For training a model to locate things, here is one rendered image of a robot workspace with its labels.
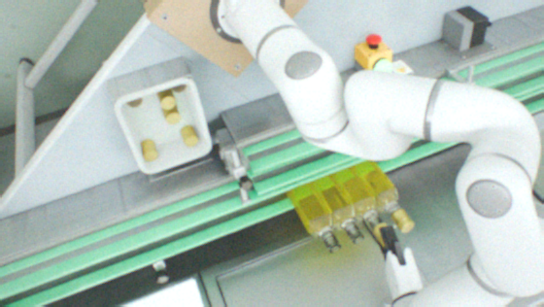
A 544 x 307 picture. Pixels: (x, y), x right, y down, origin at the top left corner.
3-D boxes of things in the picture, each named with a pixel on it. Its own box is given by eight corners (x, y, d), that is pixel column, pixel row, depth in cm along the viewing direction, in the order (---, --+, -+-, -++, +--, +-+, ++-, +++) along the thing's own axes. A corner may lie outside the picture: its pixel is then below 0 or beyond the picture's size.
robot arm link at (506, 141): (422, 97, 57) (551, 120, 50) (450, 66, 67) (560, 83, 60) (411, 190, 64) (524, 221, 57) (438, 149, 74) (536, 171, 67)
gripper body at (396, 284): (426, 316, 95) (409, 268, 103) (433, 291, 88) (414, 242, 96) (391, 323, 95) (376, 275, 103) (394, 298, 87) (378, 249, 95)
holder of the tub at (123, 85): (144, 167, 118) (150, 187, 113) (106, 79, 99) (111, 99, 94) (208, 145, 122) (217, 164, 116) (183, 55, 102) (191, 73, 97)
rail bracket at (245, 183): (230, 183, 114) (247, 220, 105) (217, 131, 102) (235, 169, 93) (241, 178, 114) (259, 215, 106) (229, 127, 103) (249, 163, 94)
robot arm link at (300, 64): (296, 10, 76) (346, 63, 66) (316, 65, 87) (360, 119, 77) (245, 40, 76) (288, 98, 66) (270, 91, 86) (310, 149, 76)
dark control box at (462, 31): (440, 37, 129) (459, 51, 123) (444, 12, 123) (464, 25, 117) (464, 29, 130) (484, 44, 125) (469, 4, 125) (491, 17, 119)
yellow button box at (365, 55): (353, 66, 123) (367, 81, 118) (353, 42, 118) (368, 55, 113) (376, 58, 125) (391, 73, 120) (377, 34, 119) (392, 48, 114)
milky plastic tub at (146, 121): (137, 153, 114) (144, 178, 108) (105, 80, 98) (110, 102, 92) (204, 130, 118) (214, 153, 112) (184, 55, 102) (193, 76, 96)
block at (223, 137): (220, 158, 117) (228, 177, 112) (212, 131, 111) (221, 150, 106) (233, 153, 118) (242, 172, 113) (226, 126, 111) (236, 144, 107)
